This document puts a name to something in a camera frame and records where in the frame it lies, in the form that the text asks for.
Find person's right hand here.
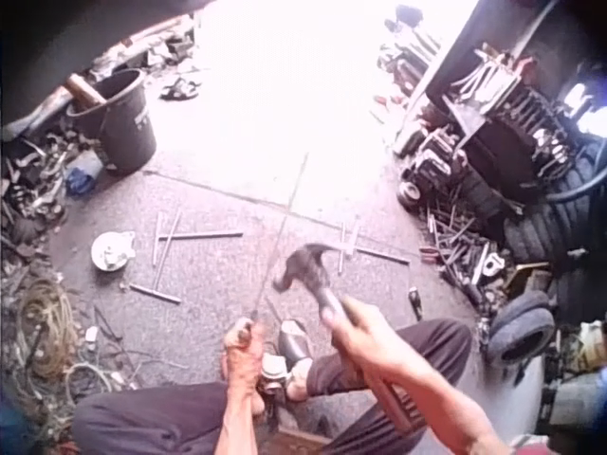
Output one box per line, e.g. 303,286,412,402
321,295,424,386

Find person's left hand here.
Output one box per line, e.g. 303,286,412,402
222,318,267,381

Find claw hammer with wooden handle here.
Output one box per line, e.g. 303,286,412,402
271,242,426,435

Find long thin metal rod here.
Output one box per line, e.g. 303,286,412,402
251,152,311,324

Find wooden block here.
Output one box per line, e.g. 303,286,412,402
273,424,334,455

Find person's legs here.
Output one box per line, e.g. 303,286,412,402
70,318,473,455

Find heap of hand tools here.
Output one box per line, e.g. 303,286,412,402
418,197,516,305

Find white round metal hub plate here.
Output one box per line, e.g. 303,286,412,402
90,229,138,273

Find single black rubber tyre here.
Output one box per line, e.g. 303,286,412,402
487,289,557,367

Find blue and white plastic jug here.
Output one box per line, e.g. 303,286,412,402
63,148,106,196

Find stack of black tyres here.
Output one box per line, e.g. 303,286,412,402
501,140,607,315

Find heap of boxes and parts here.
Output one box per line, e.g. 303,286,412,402
535,320,607,440

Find black plastic bucket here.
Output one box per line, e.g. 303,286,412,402
64,68,158,174

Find dismantled engine on stand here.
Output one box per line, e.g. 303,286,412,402
395,41,587,212

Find heap of scrap metal parts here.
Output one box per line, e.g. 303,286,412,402
0,126,97,269

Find pair of dark sandals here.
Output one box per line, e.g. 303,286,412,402
158,77,201,102

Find black handled screwdriver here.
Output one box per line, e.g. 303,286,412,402
408,285,424,320

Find tangle of cables and ropes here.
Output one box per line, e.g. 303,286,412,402
7,273,141,430

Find wooden handled mallet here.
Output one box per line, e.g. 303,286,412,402
64,75,108,108

